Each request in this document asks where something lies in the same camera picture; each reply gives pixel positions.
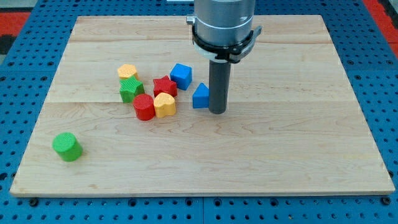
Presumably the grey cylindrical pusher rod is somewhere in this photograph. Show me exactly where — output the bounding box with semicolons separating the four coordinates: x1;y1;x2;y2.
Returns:
208;60;231;114

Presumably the green star block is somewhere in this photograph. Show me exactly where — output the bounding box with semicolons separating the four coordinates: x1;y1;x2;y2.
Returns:
119;76;145;103

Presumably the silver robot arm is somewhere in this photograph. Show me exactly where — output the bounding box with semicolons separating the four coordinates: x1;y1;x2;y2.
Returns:
186;0;262;114

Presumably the red star block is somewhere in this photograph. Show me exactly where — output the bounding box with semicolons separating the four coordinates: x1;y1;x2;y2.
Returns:
153;75;178;97

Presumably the blue triangle block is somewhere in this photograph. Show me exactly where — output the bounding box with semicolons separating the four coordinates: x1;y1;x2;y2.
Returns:
192;83;210;109

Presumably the blue cube block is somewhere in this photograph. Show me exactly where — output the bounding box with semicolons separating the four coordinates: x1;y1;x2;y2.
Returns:
170;63;192;90

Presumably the yellow heart block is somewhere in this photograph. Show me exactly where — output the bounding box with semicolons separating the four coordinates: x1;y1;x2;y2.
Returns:
154;93;177;118

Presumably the red cylinder block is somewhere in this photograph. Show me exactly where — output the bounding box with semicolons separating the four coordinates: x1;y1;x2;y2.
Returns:
132;93;155;121

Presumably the wooden board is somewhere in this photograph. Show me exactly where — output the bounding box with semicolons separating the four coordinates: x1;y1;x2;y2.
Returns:
10;15;395;198

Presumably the green cylinder block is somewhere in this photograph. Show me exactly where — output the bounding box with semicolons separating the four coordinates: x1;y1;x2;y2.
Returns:
52;132;83;162

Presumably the black clamp ring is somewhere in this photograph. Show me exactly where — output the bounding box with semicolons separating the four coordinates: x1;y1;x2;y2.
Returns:
191;25;263;64

